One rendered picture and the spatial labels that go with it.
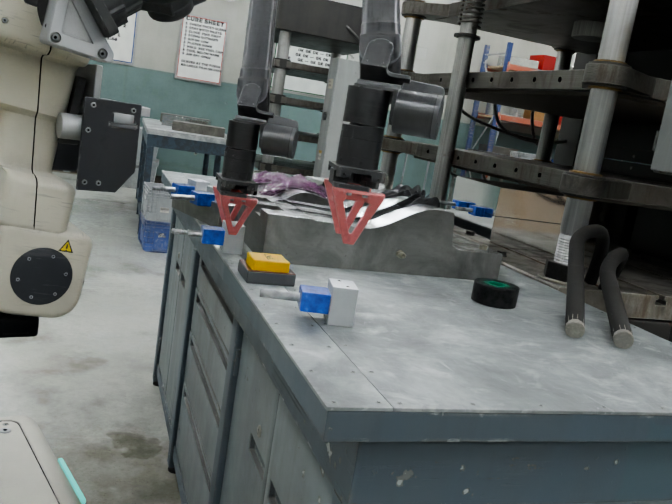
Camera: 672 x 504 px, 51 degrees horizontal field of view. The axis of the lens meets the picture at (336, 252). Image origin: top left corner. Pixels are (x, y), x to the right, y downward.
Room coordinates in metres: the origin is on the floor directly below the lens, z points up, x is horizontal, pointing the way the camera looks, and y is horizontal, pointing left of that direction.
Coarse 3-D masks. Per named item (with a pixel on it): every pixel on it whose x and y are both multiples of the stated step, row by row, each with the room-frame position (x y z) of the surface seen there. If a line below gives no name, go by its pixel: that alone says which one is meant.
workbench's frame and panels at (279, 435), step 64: (192, 256) 1.92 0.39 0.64; (192, 320) 1.87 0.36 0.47; (256, 320) 0.96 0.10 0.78; (192, 384) 1.74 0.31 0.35; (256, 384) 1.14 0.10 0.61; (192, 448) 1.63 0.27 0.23; (256, 448) 1.13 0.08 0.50; (320, 448) 0.78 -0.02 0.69; (384, 448) 0.69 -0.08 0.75; (448, 448) 0.72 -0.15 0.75; (512, 448) 0.75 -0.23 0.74; (576, 448) 0.78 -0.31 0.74; (640, 448) 0.81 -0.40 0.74
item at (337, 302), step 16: (304, 288) 0.94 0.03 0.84; (320, 288) 0.96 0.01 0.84; (336, 288) 0.93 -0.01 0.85; (352, 288) 0.94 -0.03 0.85; (304, 304) 0.93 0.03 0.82; (320, 304) 0.93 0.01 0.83; (336, 304) 0.93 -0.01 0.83; (352, 304) 0.93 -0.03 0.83; (336, 320) 0.93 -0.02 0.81; (352, 320) 0.93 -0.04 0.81
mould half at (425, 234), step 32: (256, 224) 1.33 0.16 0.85; (288, 224) 1.27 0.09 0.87; (320, 224) 1.29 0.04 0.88; (352, 224) 1.34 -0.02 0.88; (384, 224) 1.34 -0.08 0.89; (416, 224) 1.36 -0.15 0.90; (448, 224) 1.38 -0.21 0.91; (288, 256) 1.28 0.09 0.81; (320, 256) 1.30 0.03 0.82; (352, 256) 1.32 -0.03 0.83; (384, 256) 1.34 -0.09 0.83; (416, 256) 1.36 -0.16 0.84; (448, 256) 1.39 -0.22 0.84; (480, 256) 1.41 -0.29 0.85
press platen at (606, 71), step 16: (592, 64) 1.64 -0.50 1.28; (608, 64) 1.61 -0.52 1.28; (624, 64) 1.61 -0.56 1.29; (416, 80) 2.66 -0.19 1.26; (432, 80) 2.60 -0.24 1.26; (448, 80) 2.49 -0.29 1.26; (480, 80) 2.28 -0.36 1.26; (496, 80) 2.19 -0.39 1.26; (512, 80) 2.12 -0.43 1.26; (528, 80) 2.03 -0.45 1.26; (544, 80) 1.96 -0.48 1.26; (560, 80) 1.90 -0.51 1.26; (576, 80) 1.83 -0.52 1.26; (592, 80) 1.63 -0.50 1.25; (608, 80) 1.61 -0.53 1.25; (624, 80) 1.61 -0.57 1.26; (640, 80) 1.67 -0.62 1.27; (656, 80) 1.74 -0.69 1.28; (640, 96) 1.73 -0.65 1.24; (656, 96) 1.75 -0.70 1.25
